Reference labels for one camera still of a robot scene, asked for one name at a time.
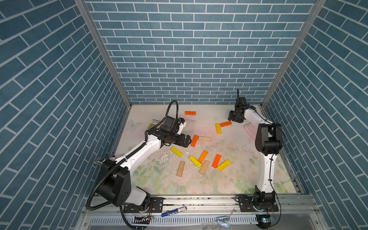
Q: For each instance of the natural wood block lower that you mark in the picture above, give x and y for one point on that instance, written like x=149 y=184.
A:
x=204 y=167

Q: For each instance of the clear tape scraps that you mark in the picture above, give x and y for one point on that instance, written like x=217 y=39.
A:
x=221 y=223

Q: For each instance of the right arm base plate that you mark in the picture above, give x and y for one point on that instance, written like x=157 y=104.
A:
x=247 y=204

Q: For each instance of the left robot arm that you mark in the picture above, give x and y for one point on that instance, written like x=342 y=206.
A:
x=116 y=174

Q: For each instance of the natural wood block left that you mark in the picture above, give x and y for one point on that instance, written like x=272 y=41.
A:
x=180 y=169

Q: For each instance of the blue handled screwdriver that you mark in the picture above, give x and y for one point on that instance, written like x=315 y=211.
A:
x=174 y=211

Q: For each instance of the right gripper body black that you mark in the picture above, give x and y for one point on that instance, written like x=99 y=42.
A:
x=233 y=117

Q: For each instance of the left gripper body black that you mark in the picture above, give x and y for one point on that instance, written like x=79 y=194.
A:
x=178 y=139

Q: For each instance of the natural wood block centre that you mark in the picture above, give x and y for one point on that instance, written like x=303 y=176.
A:
x=205 y=139

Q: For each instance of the pink eraser box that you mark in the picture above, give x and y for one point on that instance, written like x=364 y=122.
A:
x=251 y=130

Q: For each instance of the aluminium front rail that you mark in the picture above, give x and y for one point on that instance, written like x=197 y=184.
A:
x=221 y=204

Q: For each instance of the chalk box coloured sticks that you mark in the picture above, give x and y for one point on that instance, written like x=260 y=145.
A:
x=153 y=123

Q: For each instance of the natural wood block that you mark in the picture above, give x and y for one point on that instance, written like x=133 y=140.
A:
x=205 y=139
x=204 y=167
x=180 y=169

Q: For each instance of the light orange block centre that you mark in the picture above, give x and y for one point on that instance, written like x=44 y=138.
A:
x=203 y=156

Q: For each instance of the small circuit board green led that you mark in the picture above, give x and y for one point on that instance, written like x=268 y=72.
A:
x=263 y=221

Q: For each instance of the wire connector bundle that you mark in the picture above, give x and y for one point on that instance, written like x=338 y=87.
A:
x=145 y=220

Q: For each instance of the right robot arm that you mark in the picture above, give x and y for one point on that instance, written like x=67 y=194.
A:
x=268 y=142

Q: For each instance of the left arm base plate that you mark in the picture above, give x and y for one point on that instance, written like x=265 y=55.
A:
x=153 y=205

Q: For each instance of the yellow block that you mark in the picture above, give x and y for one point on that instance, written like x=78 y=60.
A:
x=196 y=162
x=224 y=165
x=218 y=129
x=176 y=152

